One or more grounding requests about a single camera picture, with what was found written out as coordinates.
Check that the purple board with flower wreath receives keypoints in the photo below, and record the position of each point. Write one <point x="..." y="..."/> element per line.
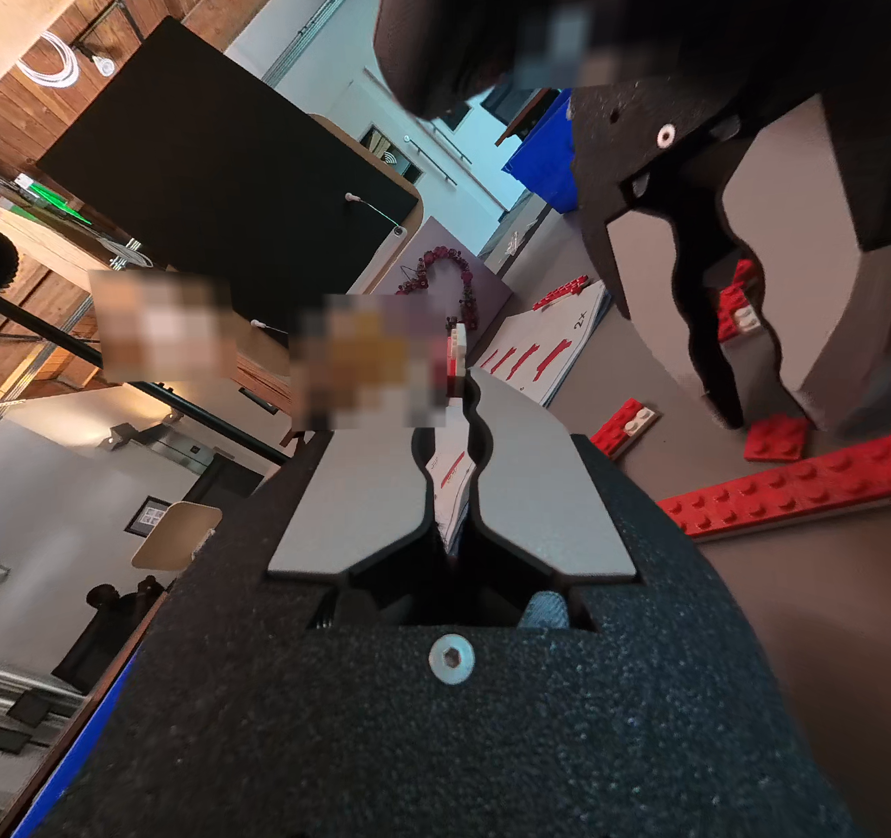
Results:
<point x="431" y="246"/>

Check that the long red brick plate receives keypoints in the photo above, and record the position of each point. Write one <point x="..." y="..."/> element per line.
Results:
<point x="779" y="490"/>

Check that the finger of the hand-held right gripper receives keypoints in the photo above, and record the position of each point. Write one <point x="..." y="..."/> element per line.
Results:
<point x="800" y="225"/>
<point x="644" y="267"/>

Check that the narrow red brick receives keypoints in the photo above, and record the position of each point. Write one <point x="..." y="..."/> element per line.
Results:
<point x="560" y="292"/>

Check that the red and white brick assembly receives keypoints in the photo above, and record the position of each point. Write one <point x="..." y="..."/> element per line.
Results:
<point x="456" y="358"/>

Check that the beige rounded panel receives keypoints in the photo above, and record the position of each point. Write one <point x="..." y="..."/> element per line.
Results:
<point x="177" y="535"/>

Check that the blue plastic bin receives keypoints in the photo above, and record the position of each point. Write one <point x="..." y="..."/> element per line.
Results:
<point x="546" y="163"/>

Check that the small framed wall picture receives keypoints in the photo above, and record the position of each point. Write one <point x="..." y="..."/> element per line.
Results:
<point x="147" y="518"/>

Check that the blue panel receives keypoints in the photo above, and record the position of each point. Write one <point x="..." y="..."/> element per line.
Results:
<point x="62" y="768"/>

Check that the small red brick plate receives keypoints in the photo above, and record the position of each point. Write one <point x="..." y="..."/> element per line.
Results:
<point x="776" y="438"/>

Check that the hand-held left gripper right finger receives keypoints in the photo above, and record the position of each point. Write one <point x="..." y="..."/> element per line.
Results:
<point x="550" y="497"/>

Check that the red brick frame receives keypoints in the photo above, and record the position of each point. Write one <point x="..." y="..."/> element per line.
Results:
<point x="739" y="282"/>

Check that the ceiling spotlight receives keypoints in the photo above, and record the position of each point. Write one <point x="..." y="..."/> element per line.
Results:
<point x="101" y="62"/>

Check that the white tipped thin rod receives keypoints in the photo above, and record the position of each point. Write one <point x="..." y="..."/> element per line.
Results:
<point x="372" y="210"/>

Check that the green lit sign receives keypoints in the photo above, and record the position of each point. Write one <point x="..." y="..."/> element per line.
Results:
<point x="56" y="199"/>

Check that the white instruction booklet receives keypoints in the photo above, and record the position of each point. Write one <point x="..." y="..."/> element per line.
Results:
<point x="550" y="344"/>

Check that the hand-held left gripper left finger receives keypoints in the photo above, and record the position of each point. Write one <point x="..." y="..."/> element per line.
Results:
<point x="348" y="504"/>

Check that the grey desk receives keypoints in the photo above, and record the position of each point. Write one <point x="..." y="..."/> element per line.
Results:
<point x="779" y="629"/>

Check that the black wall panel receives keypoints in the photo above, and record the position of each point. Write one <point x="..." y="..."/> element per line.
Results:
<point x="209" y="170"/>

